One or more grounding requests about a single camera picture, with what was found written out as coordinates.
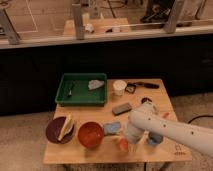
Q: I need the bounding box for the black handled tool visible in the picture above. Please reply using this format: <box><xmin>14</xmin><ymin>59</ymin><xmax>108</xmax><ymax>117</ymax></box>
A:
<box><xmin>128</xmin><ymin>82</ymin><xmax>160</xmax><ymax>89</ymax></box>

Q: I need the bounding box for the green plastic tray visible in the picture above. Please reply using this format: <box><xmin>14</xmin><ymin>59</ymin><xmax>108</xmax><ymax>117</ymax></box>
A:
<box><xmin>55</xmin><ymin>73</ymin><xmax>107</xmax><ymax>106</ymax></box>

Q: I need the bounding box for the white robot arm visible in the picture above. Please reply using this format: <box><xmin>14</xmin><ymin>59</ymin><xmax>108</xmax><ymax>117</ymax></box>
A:
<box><xmin>124</xmin><ymin>102</ymin><xmax>213</xmax><ymax>158</ymax></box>

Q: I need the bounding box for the blue sponge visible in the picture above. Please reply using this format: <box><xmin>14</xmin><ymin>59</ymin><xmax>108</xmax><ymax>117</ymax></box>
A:
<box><xmin>103</xmin><ymin>121</ymin><xmax>121</xmax><ymax>135</ymax></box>

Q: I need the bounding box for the black cable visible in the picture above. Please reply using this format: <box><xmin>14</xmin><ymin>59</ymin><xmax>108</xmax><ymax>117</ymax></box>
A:
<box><xmin>187</xmin><ymin>114</ymin><xmax>213</xmax><ymax>125</ymax></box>

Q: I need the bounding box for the wooden background table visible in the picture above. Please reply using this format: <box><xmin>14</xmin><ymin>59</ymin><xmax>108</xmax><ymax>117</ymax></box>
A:
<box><xmin>63</xmin><ymin>18</ymin><xmax>131</xmax><ymax>36</ymax></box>

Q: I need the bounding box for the grey rectangular block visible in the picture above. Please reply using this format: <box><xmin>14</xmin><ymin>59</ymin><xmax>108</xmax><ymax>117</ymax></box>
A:
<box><xmin>112</xmin><ymin>103</ymin><xmax>132</xmax><ymax>116</ymax></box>

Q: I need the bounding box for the white object on background table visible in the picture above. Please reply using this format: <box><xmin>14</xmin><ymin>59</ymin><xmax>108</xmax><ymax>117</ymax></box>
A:
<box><xmin>85</xmin><ymin>23</ymin><xmax>94</xmax><ymax>34</ymax></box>

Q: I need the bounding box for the small black square object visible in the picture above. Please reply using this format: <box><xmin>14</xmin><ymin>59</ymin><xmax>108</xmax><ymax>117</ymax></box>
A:
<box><xmin>125</xmin><ymin>84</ymin><xmax>136</xmax><ymax>94</ymax></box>

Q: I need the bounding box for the white paper cup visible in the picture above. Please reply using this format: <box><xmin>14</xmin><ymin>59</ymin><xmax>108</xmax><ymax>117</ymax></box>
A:
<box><xmin>113</xmin><ymin>80</ymin><xmax>127</xmax><ymax>96</ymax></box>

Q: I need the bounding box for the metal cup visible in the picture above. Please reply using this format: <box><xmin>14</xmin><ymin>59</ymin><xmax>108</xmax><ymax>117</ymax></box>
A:
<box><xmin>141</xmin><ymin>97</ymin><xmax>152</xmax><ymax>104</ymax></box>

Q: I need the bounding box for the grey crumpled cloth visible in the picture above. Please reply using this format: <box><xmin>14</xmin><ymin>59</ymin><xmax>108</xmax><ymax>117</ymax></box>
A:
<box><xmin>88</xmin><ymin>80</ymin><xmax>104</xmax><ymax>90</ymax></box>

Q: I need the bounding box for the blue cup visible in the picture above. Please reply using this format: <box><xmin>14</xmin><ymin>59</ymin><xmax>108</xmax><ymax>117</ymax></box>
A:
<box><xmin>147</xmin><ymin>132</ymin><xmax>163</xmax><ymax>146</ymax></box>

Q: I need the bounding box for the dark utensil in tray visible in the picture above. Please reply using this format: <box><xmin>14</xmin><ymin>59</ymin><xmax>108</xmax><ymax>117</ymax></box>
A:
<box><xmin>67</xmin><ymin>83</ymin><xmax>74</xmax><ymax>97</ymax></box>

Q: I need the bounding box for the yellow banana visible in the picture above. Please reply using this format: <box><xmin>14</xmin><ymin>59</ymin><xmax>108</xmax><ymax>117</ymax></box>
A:
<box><xmin>58</xmin><ymin>115</ymin><xmax>74</xmax><ymax>141</ymax></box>

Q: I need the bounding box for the dark maroon plate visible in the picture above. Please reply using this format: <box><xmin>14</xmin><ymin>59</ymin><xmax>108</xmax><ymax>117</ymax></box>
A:
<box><xmin>46</xmin><ymin>117</ymin><xmax>75</xmax><ymax>144</ymax></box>

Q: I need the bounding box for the orange bowl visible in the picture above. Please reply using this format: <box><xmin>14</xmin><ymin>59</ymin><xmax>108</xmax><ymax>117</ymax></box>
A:
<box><xmin>78</xmin><ymin>122</ymin><xmax>104</xmax><ymax>149</ymax></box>

